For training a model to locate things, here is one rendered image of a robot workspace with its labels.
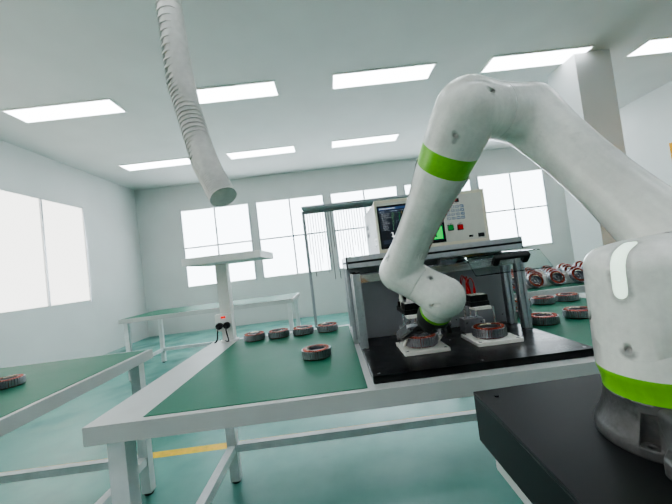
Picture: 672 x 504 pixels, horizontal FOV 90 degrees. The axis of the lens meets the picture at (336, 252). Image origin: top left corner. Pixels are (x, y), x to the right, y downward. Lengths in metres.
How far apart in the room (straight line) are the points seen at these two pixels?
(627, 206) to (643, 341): 0.25
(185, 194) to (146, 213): 0.97
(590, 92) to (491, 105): 4.77
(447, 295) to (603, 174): 0.39
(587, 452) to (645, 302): 0.20
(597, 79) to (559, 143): 4.81
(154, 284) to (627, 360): 8.36
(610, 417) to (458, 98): 0.53
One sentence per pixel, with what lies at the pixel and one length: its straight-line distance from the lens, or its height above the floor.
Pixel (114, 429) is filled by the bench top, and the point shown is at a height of 0.73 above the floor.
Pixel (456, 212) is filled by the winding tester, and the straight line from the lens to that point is 1.40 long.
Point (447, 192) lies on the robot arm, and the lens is 0.74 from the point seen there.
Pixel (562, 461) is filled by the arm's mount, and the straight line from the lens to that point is 0.55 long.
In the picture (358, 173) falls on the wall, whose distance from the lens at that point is 7.88.
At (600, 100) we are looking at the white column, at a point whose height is 2.68.
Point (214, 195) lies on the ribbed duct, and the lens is 2.06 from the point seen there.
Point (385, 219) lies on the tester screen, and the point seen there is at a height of 1.24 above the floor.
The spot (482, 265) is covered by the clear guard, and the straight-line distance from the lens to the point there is 1.14.
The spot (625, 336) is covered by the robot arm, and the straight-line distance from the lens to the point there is 0.53.
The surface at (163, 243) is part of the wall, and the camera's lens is 8.46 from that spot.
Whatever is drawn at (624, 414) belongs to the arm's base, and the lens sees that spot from 0.58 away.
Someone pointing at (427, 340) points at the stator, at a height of 0.81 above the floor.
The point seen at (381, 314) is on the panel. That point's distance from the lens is 1.44.
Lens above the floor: 1.09
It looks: 2 degrees up
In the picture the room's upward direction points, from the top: 7 degrees counter-clockwise
